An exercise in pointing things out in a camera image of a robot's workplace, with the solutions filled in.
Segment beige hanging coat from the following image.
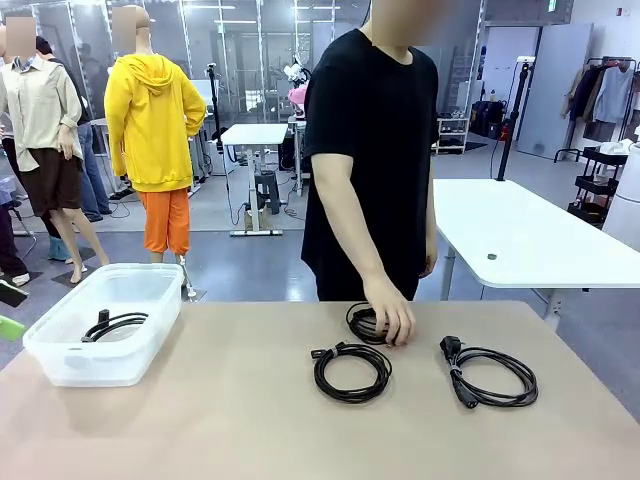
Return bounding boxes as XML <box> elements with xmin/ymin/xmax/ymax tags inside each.
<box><xmin>560</xmin><ymin>66</ymin><xmax>585</xmax><ymax>121</ymax></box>

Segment thick black power cable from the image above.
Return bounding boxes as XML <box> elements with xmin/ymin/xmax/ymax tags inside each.
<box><xmin>438</xmin><ymin>335</ymin><xmax>540</xmax><ymax>410</ymax></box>

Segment thin black power cable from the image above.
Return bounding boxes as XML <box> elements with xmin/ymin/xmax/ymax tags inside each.
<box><xmin>81</xmin><ymin>309</ymin><xmax>150</xmax><ymax>344</ymax></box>

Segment person's right hand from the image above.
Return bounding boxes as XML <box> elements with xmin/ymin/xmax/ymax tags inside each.
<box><xmin>360</xmin><ymin>277</ymin><xmax>417</xmax><ymax>347</ymax></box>

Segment person's right forearm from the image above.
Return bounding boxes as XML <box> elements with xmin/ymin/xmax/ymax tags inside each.
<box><xmin>319</xmin><ymin>199</ymin><xmax>399</xmax><ymax>296</ymax></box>

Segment clear plastic storage bin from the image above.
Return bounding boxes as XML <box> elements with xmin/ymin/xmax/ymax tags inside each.
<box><xmin>22</xmin><ymin>262</ymin><xmax>184</xmax><ymax>389</ymax></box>

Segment black tripod stand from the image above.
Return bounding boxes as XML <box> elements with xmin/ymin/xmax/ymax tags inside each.
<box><xmin>205</xmin><ymin>62</ymin><xmax>230</xmax><ymax>177</ymax></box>

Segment orange cropped pants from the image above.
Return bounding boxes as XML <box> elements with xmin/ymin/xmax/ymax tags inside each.
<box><xmin>137</xmin><ymin>188</ymin><xmax>192</xmax><ymax>255</ymax></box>

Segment grey partition panel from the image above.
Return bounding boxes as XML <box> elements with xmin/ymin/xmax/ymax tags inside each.
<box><xmin>516</xmin><ymin>23</ymin><xmax>595</xmax><ymax>160</ymax></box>

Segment black USB cable blue plug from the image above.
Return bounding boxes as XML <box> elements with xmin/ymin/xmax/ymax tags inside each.
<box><xmin>345</xmin><ymin>301</ymin><xmax>401</xmax><ymax>346</ymax></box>

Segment large white table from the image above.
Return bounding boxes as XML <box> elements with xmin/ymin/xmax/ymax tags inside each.
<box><xmin>428</xmin><ymin>177</ymin><xmax>640</xmax><ymax>334</ymax></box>

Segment mannequin stand base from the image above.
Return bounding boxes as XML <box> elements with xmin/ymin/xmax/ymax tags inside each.
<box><xmin>177</xmin><ymin>252</ymin><xmax>207</xmax><ymax>302</ymax></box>

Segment mannequin in yellow hoodie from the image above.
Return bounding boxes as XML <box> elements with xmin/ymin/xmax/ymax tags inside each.
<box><xmin>103</xmin><ymin>4</ymin><xmax>209</xmax><ymax>266</ymax></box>

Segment dark navy hanging coat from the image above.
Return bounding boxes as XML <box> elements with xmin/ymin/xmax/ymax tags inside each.
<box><xmin>569</xmin><ymin>64</ymin><xmax>604</xmax><ymax>124</ymax></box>

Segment black trolley cart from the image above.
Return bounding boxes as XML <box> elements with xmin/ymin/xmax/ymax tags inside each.
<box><xmin>568</xmin><ymin>144</ymin><xmax>630</xmax><ymax>227</ymax></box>

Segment man in black shirt jeans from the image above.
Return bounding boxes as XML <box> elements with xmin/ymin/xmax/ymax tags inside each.
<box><xmin>35</xmin><ymin>35</ymin><xmax>112</xmax><ymax>223</ymax></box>

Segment white standing desk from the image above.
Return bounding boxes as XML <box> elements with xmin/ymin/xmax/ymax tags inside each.
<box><xmin>219</xmin><ymin>123</ymin><xmax>290</xmax><ymax>238</ymax></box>

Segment person's left forearm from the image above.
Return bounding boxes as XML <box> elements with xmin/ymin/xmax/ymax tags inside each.
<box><xmin>423</xmin><ymin>199</ymin><xmax>439</xmax><ymax>261</ymax></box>

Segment black camera pole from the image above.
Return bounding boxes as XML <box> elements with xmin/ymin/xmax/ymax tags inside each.
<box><xmin>496</xmin><ymin>56</ymin><xmax>535</xmax><ymax>182</ymax></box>

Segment light grey hanging sweater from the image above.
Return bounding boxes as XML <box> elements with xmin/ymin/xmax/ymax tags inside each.
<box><xmin>592</xmin><ymin>63</ymin><xmax>636</xmax><ymax>124</ymax></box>

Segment white item on cart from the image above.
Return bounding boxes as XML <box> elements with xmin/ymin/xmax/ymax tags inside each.
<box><xmin>598</xmin><ymin>140</ymin><xmax>635</xmax><ymax>157</ymax></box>

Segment person in black t-shirt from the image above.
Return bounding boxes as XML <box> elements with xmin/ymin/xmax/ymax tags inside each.
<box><xmin>299</xmin><ymin>0</ymin><xmax>441</xmax><ymax>304</ymax></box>

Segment black USB cable gold plug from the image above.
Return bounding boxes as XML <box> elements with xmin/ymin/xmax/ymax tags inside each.
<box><xmin>308</xmin><ymin>341</ymin><xmax>394</xmax><ymax>401</ymax></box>

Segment black bags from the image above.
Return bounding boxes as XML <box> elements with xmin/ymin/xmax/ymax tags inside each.
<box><xmin>471</xmin><ymin>98</ymin><xmax>507</xmax><ymax>141</ymax></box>

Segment brown shorts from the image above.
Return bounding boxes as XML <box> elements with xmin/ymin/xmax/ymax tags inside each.
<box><xmin>17</xmin><ymin>147</ymin><xmax>84</xmax><ymax>219</ymax></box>

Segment black clothes rack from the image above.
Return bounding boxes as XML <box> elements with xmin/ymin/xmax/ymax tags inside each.
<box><xmin>553</xmin><ymin>55</ymin><xmax>640</xmax><ymax>164</ymax></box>

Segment white shoe rack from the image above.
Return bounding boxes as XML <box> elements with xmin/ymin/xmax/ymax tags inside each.
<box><xmin>433</xmin><ymin>115</ymin><xmax>472</xmax><ymax>155</ymax></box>

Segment bystander in dark trousers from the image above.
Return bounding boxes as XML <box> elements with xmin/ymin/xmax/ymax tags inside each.
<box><xmin>0</xmin><ymin>112</ymin><xmax>31</xmax><ymax>287</ymax></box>

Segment pink object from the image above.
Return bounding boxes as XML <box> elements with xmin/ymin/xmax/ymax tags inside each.
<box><xmin>287</xmin><ymin>84</ymin><xmax>309</xmax><ymax>120</ymax></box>

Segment dark hanging skirt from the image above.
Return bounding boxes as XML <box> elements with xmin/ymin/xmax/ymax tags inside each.
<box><xmin>582</xmin><ymin>119</ymin><xmax>619</xmax><ymax>142</ymax></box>

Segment mannequin in beige shirt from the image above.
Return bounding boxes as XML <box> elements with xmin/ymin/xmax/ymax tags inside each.
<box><xmin>0</xmin><ymin>14</ymin><xmax>111</xmax><ymax>286</ymax></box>

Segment yellow hoodie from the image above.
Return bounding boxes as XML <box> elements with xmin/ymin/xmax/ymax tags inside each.
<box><xmin>103</xmin><ymin>53</ymin><xmax>208</xmax><ymax>194</ymax></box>

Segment black step stool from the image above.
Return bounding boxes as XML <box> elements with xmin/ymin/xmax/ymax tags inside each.
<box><xmin>253</xmin><ymin>169</ymin><xmax>282</xmax><ymax>216</ymax></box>

